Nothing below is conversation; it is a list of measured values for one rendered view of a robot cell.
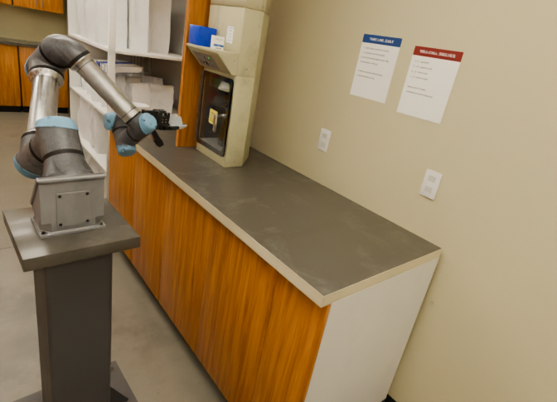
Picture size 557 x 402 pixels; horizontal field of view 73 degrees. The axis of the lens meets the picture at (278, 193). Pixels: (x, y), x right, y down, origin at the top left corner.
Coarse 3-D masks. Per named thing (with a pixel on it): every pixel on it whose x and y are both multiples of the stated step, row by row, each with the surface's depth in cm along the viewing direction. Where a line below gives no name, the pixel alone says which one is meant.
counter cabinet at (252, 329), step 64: (128, 192) 238; (128, 256) 251; (192, 256) 178; (256, 256) 138; (192, 320) 186; (256, 320) 143; (320, 320) 116; (384, 320) 144; (256, 384) 147; (320, 384) 131; (384, 384) 174
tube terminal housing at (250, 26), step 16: (224, 16) 185; (240, 16) 175; (256, 16) 177; (224, 32) 186; (240, 32) 176; (256, 32) 180; (224, 48) 188; (240, 48) 178; (256, 48) 183; (240, 64) 181; (256, 64) 187; (240, 80) 185; (256, 80) 197; (240, 96) 188; (256, 96) 208; (240, 112) 192; (240, 128) 196; (240, 144) 200; (224, 160) 199; (240, 160) 204
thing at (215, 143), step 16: (208, 80) 200; (224, 80) 189; (208, 96) 202; (224, 96) 190; (208, 112) 204; (224, 112) 192; (208, 128) 205; (224, 128) 193; (208, 144) 207; (224, 144) 195
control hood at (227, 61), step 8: (192, 48) 191; (200, 48) 184; (208, 48) 178; (216, 56) 176; (224, 56) 174; (232, 56) 177; (200, 64) 201; (216, 64) 184; (224, 64) 177; (232, 64) 179; (224, 72) 186; (232, 72) 180
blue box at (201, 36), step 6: (192, 30) 188; (198, 30) 184; (204, 30) 185; (210, 30) 187; (216, 30) 189; (192, 36) 189; (198, 36) 185; (204, 36) 187; (210, 36) 189; (192, 42) 190; (198, 42) 186; (204, 42) 188; (210, 42) 190
